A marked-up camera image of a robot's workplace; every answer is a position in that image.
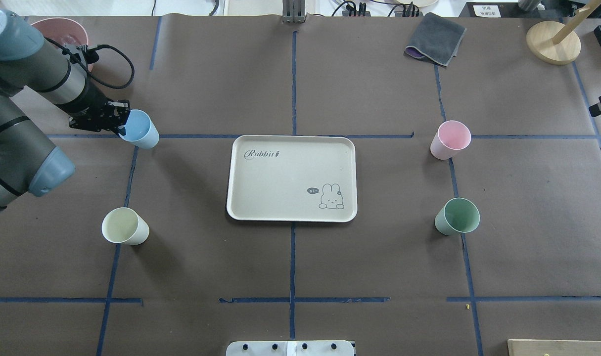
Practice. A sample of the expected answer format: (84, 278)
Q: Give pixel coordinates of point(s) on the pink cup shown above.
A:
(451, 138)

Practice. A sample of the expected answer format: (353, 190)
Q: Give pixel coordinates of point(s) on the cream rabbit tray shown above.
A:
(289, 178)

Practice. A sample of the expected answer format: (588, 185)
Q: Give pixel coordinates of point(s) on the grey folded cloth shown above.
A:
(435, 40)

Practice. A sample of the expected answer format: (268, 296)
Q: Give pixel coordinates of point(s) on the cream cup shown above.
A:
(124, 226)

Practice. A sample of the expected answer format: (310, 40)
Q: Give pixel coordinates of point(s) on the pink bowl with ice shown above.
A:
(64, 31)

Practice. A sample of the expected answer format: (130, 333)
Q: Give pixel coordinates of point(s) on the mint green cup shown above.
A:
(458, 215)

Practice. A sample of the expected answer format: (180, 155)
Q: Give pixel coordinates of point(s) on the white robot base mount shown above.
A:
(292, 348)

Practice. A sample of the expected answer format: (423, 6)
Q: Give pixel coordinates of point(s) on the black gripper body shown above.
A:
(91, 105)

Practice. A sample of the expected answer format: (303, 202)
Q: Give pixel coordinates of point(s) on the light blue cup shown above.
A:
(140, 130)

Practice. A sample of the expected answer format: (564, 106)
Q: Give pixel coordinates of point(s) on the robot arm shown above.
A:
(29, 160)

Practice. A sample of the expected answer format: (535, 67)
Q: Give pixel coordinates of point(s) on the wooden mug tree stand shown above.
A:
(557, 43)

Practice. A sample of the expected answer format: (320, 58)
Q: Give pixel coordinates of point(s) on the wooden cutting board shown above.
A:
(531, 347)

